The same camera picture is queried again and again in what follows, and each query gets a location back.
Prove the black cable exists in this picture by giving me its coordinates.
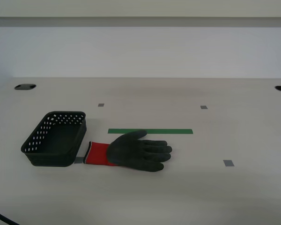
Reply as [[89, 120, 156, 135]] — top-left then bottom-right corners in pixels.
[[0, 208, 21, 225]]

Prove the green tape strip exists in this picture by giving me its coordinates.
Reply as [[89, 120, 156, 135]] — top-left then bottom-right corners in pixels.
[[107, 128, 194, 135]]

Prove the black perforated plastic basket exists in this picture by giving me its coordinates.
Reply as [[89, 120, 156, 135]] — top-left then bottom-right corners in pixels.
[[21, 111, 88, 167]]

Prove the black glove with red cuff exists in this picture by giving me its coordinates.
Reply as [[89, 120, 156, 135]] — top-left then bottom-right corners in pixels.
[[83, 130, 173, 173]]

